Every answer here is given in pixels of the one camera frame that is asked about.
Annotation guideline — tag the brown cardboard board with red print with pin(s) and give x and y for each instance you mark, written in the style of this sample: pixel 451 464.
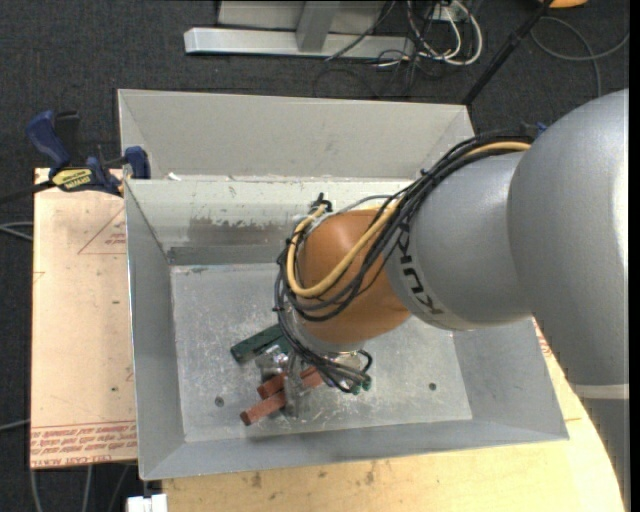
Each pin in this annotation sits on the brown cardboard board with red print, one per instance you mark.
pixel 80 310

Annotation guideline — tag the grey metal bin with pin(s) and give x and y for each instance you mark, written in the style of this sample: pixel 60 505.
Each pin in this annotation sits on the grey metal bin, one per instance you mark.
pixel 280 140

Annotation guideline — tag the red-brown flat block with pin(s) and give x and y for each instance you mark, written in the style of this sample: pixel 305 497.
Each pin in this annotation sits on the red-brown flat block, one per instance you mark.
pixel 270 386
pixel 261 409

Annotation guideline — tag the dark green flat block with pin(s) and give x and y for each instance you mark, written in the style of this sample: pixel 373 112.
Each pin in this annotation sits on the dark green flat block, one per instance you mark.
pixel 254 345

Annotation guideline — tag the pale grey metal gripper finger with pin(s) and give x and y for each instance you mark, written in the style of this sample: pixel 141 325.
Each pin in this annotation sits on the pale grey metal gripper finger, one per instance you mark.
pixel 294 401

